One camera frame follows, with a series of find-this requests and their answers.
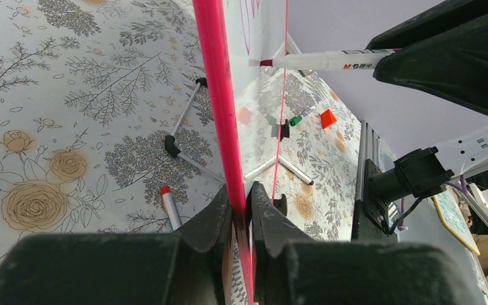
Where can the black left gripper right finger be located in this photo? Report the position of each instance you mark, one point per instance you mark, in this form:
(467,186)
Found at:
(293,268)

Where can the black whiteboard clip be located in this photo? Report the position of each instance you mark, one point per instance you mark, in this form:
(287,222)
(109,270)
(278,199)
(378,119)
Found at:
(281,205)
(284,132)

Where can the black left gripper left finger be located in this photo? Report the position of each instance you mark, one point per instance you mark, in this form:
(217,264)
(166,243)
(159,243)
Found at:
(191,265)

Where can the right black whiteboard clip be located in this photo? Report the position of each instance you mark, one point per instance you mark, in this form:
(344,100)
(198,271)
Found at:
(284,132)

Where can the magenta marker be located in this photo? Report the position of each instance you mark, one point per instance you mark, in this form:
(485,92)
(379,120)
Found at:
(330,60)

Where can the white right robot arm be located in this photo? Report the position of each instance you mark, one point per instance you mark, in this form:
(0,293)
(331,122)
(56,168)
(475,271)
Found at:
(423,173)

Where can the pink framed whiteboard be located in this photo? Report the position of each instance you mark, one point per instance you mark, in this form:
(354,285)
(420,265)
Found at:
(247,103)

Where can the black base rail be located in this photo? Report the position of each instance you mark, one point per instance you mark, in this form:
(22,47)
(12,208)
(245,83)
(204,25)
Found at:
(371,215)

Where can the red triangular block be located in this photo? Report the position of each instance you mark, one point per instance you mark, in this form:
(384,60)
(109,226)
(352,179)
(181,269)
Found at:
(327,119)

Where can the left black whiteboard clip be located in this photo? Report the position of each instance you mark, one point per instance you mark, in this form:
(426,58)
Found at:
(281,205)

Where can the red capped marker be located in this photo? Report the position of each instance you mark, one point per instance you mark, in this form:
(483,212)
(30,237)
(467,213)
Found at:
(171,209)

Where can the green capped marker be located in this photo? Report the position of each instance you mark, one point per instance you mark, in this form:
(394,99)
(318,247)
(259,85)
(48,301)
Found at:
(298,118)

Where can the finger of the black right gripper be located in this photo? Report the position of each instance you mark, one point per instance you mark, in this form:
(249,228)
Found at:
(442,51)

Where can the floral patterned table mat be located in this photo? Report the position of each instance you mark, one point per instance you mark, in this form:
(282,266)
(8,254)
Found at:
(100,108)

